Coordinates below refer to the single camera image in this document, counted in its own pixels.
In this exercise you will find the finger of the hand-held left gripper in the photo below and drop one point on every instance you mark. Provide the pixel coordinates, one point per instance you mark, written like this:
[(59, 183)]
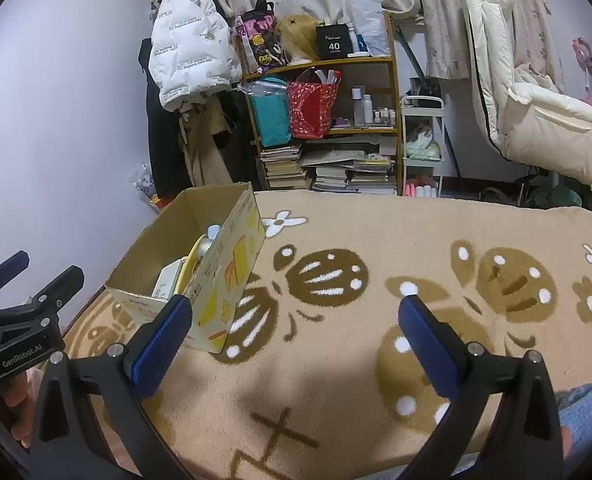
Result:
[(11, 262), (61, 282)]

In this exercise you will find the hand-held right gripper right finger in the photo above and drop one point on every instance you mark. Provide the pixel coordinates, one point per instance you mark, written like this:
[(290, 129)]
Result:
[(428, 345)]

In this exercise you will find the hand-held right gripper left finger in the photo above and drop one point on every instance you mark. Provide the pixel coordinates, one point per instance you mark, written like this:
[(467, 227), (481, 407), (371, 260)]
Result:
[(163, 345)]

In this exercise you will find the round green patterned tin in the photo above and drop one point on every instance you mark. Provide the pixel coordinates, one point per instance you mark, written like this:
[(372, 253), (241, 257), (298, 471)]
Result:
[(191, 265)]

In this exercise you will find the cardboard box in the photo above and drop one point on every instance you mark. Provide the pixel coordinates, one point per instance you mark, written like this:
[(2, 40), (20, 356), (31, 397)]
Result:
[(226, 270)]

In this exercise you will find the pale blue power bank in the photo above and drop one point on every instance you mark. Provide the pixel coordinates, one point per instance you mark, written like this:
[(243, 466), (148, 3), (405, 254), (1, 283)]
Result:
[(214, 231)]

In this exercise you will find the person's left hand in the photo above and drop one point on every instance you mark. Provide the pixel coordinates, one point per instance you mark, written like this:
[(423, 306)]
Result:
[(18, 402)]

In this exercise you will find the black coat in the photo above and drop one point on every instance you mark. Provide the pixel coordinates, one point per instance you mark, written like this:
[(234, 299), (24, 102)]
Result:
[(163, 150)]

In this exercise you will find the person's blue-clad leg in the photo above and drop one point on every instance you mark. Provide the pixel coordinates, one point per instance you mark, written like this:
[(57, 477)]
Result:
[(583, 415)]

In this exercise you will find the beige trench coat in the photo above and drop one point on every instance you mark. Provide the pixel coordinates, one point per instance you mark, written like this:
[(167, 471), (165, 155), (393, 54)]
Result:
[(206, 160)]

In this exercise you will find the green tissue pack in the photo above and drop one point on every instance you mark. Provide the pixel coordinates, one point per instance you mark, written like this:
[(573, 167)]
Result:
[(421, 152)]

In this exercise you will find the stack of books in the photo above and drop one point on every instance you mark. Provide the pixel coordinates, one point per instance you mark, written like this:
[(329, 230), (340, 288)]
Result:
[(336, 175)]

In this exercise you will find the dark green bag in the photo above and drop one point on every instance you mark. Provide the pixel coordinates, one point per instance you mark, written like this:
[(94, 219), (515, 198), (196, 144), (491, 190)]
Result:
[(558, 196)]

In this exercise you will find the dark hanging garment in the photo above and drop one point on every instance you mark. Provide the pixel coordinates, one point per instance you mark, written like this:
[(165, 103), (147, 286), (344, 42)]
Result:
[(236, 155)]

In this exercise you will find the white trolley cart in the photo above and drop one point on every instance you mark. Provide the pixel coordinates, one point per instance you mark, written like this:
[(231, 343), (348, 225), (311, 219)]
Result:
[(423, 101)]

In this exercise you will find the row of cosmetic bottles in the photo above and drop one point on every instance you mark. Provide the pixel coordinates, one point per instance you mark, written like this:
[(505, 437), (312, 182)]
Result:
[(358, 107)]

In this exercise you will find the teal gift bag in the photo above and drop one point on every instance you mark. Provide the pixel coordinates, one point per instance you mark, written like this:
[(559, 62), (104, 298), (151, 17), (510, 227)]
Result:
[(271, 120)]

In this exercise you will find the red gift bag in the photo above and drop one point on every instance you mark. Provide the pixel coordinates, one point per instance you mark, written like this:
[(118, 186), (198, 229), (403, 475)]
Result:
[(311, 110)]

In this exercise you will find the white puffer jacket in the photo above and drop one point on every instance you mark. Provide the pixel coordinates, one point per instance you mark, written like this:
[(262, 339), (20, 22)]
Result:
[(191, 35)]

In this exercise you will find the wooden shelf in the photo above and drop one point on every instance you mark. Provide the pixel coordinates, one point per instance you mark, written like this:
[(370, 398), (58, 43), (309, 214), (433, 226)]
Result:
[(326, 62)]

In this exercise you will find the purple patterned bag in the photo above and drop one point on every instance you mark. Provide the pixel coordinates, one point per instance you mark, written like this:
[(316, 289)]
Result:
[(258, 40)]

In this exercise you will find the black box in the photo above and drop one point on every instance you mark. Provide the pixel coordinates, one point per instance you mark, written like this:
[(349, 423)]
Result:
[(333, 42)]

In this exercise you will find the pink fan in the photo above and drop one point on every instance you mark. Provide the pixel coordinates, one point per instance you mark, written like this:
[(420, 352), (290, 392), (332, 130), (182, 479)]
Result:
[(583, 55)]

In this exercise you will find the clear plastic bag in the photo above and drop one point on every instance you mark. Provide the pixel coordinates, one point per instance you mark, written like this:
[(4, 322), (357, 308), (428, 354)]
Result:
[(368, 20)]

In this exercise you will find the blonde wig head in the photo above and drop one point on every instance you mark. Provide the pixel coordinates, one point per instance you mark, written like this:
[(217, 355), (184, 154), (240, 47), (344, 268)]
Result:
[(298, 35)]

